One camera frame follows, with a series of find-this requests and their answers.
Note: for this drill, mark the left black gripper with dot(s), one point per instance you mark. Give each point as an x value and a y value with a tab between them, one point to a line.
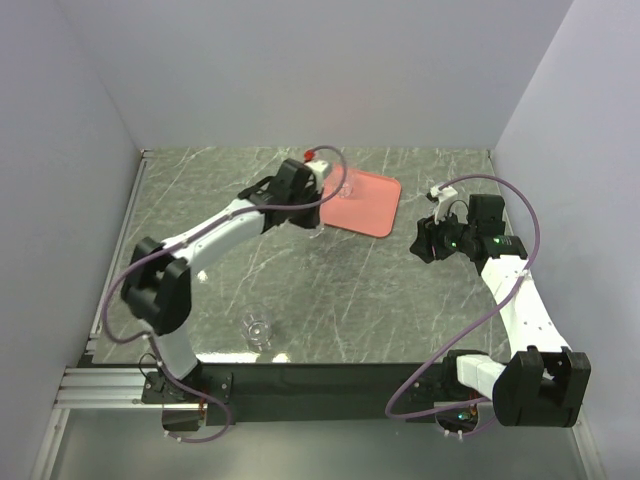
310	222

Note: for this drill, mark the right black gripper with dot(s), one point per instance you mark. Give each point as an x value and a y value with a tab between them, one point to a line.
428	234

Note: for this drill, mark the clear glass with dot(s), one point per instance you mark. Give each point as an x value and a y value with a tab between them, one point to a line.
346	182
317	231
256	326

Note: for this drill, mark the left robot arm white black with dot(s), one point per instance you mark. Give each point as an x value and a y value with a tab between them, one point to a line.
159	293

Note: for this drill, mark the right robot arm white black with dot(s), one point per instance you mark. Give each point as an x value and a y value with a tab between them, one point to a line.
544	382

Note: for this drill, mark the pink plastic tray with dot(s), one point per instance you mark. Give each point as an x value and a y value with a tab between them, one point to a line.
370	210

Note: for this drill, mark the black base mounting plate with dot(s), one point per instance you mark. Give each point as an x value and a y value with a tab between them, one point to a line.
312	392

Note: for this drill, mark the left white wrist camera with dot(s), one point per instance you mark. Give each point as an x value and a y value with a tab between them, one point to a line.
321	169

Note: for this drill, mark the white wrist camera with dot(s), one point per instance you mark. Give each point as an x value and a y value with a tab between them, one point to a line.
321	169
442	197

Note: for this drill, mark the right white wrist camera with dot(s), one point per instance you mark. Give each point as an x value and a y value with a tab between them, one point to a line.
442	197

